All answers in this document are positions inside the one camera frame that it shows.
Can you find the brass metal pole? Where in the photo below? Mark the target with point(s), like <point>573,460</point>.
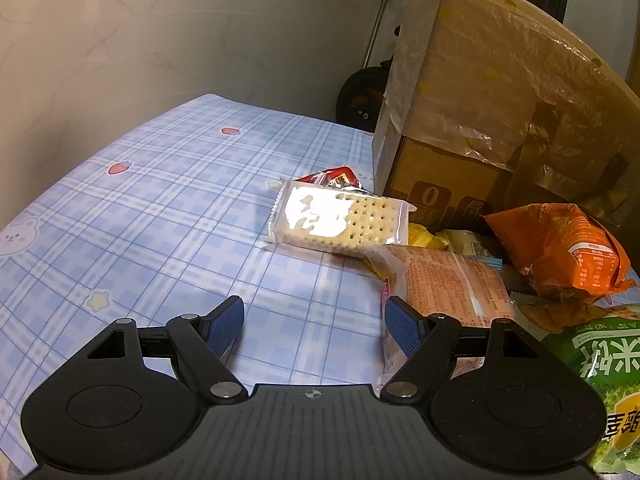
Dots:
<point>376,25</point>

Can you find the white cracker packet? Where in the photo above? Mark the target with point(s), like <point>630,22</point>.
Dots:
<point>340,220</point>

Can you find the orange chip bag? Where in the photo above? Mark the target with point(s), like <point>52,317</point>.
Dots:
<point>565,250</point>

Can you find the green snack bag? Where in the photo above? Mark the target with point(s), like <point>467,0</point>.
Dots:
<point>610,355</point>

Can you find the blue plaid tablecloth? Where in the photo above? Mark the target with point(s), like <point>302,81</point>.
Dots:
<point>150,210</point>

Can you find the red snack packet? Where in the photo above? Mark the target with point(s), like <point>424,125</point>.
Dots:
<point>330,176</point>

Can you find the black exercise bike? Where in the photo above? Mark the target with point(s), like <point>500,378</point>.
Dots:
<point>360,95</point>

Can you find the pink wafer packet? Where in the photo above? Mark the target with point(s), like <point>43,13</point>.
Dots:
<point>445,280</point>

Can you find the pale cream snack packet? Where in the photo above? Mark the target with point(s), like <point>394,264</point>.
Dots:
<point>465,242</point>

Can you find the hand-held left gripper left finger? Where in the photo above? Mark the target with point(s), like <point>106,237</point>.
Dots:
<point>225,327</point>

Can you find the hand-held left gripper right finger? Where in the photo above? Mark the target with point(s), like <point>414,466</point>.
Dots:
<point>402,327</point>

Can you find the small yellow snack packet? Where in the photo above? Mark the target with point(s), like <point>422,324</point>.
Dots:
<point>422,236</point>

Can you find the cardboard box with plastic liner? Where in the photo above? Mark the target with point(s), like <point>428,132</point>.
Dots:
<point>450,85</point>

